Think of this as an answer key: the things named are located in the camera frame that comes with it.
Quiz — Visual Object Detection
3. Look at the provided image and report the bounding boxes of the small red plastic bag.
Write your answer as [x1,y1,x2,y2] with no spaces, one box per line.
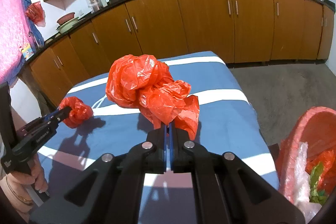
[59,97,93,128]

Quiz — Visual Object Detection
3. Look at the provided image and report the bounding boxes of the large red plastic bag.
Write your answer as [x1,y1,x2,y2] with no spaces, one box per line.
[105,55,200,140]

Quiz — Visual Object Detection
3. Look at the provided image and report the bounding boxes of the clear bubble wrap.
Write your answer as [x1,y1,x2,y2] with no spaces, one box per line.
[293,142,322,223]

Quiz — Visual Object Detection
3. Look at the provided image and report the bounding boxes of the red plastic trash basket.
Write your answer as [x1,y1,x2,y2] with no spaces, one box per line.
[274,106,336,217]

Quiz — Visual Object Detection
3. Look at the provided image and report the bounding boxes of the left hand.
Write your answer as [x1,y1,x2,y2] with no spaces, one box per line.
[6,154,49,199]

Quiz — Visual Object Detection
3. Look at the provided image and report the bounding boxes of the blue white striped tablecloth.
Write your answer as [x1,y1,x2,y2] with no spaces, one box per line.
[38,52,279,223]

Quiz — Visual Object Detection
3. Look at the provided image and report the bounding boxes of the colourful detergent box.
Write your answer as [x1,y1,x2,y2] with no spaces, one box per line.
[20,43,34,61]

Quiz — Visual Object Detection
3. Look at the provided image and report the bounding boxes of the pink blue curtain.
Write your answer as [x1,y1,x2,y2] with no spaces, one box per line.
[1,0,45,85]

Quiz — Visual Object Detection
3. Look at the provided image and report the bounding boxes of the red basin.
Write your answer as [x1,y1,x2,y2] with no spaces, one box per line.
[57,12,75,26]

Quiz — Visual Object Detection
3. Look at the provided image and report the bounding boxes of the red hanging plastic bag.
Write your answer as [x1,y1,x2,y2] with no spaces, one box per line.
[26,1,46,27]

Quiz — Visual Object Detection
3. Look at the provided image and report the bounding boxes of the bagged jars on counter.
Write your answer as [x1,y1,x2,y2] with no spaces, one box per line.
[87,0,101,13]

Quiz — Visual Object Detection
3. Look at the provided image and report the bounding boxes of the olive green plastic bag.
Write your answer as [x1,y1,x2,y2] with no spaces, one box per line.
[309,161,327,205]

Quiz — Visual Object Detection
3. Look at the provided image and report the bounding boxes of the lower wooden cabinets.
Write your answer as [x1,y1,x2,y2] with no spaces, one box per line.
[28,0,335,105]

